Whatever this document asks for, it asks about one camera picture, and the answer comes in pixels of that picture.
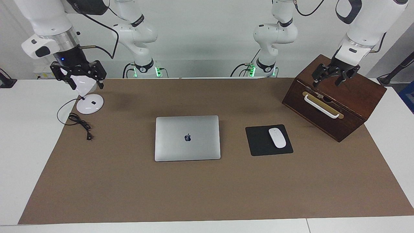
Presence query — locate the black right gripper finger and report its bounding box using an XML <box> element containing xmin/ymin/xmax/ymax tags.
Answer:
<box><xmin>50</xmin><ymin>63</ymin><xmax>77</xmax><ymax>91</ymax></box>
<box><xmin>87</xmin><ymin>60</ymin><xmax>107</xmax><ymax>90</ymax></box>

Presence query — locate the black right base cable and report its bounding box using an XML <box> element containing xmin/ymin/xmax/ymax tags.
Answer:
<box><xmin>122</xmin><ymin>62</ymin><xmax>136</xmax><ymax>79</ymax></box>

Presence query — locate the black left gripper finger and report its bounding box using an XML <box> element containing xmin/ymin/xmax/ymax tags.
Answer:
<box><xmin>312</xmin><ymin>63</ymin><xmax>331</xmax><ymax>88</ymax></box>
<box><xmin>335</xmin><ymin>66</ymin><xmax>360</xmax><ymax>87</ymax></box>

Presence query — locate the black base cable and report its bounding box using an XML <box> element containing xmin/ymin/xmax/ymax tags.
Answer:
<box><xmin>230</xmin><ymin>49</ymin><xmax>261</xmax><ymax>77</ymax></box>
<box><xmin>122</xmin><ymin>62</ymin><xmax>136</xmax><ymax>79</ymax></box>

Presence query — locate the blue bin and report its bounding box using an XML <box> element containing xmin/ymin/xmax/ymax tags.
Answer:
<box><xmin>398</xmin><ymin>81</ymin><xmax>414</xmax><ymax>114</ymax></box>

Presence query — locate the black clamp mount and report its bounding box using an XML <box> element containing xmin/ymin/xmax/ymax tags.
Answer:
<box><xmin>0</xmin><ymin>68</ymin><xmax>17</xmax><ymax>88</ymax></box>

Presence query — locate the white wall power strip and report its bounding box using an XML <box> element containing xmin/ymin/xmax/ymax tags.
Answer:
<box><xmin>34</xmin><ymin>64</ymin><xmax>56</xmax><ymax>80</ymax></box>

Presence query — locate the silver laptop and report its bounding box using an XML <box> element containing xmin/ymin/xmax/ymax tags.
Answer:
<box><xmin>155</xmin><ymin>115</ymin><xmax>221</xmax><ymax>162</ymax></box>

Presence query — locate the dark brown wooden box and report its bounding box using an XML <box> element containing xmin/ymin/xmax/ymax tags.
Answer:
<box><xmin>282</xmin><ymin>54</ymin><xmax>387</xmax><ymax>143</ymax></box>

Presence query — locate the black left base cable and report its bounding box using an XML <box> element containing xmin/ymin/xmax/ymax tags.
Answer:
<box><xmin>230</xmin><ymin>49</ymin><xmax>261</xmax><ymax>77</ymax></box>

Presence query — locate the white desk lamp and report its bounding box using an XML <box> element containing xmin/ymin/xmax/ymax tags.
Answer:
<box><xmin>70</xmin><ymin>74</ymin><xmax>104</xmax><ymax>115</ymax></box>

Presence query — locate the white box handle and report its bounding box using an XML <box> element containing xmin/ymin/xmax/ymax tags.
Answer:
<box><xmin>302</xmin><ymin>92</ymin><xmax>344</xmax><ymax>119</ymax></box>

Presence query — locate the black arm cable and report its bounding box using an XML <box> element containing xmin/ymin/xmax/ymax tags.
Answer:
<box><xmin>66</xmin><ymin>0</ymin><xmax>119</xmax><ymax>59</ymax></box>
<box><xmin>293</xmin><ymin>0</ymin><xmax>387</xmax><ymax>54</ymax></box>

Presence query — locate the white computer mouse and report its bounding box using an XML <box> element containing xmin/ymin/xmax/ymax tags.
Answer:
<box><xmin>268</xmin><ymin>128</ymin><xmax>287</xmax><ymax>149</ymax></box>

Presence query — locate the brown table mat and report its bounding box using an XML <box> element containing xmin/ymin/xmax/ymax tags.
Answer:
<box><xmin>18</xmin><ymin>78</ymin><xmax>414</xmax><ymax>225</ymax></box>

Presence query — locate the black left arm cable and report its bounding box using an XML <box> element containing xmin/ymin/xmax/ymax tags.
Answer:
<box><xmin>293</xmin><ymin>0</ymin><xmax>387</xmax><ymax>54</ymax></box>

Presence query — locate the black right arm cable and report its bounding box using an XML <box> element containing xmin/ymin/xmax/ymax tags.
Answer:
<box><xmin>66</xmin><ymin>0</ymin><xmax>119</xmax><ymax>59</ymax></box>

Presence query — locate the black tripod stand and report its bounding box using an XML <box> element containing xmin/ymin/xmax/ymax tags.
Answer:
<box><xmin>377</xmin><ymin>51</ymin><xmax>414</xmax><ymax>86</ymax></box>

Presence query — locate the black lamp power cable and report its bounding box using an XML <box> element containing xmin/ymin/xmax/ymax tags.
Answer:
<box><xmin>57</xmin><ymin>98</ymin><xmax>94</xmax><ymax>141</ymax></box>

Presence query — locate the black mouse pad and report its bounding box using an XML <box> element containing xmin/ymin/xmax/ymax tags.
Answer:
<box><xmin>245</xmin><ymin>124</ymin><xmax>294</xmax><ymax>156</ymax></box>

